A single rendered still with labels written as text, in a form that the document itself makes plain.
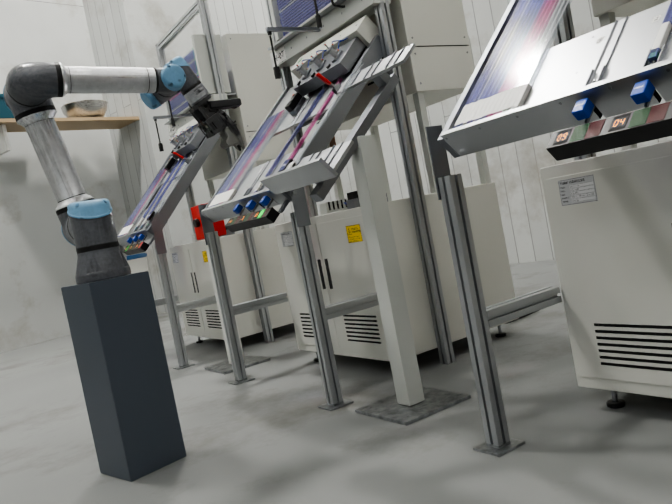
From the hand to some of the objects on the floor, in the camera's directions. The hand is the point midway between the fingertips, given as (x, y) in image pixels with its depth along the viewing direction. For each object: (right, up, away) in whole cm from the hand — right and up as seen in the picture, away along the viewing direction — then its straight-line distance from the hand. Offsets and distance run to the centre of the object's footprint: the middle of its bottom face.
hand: (241, 145), depth 224 cm
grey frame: (+34, -84, +32) cm, 96 cm away
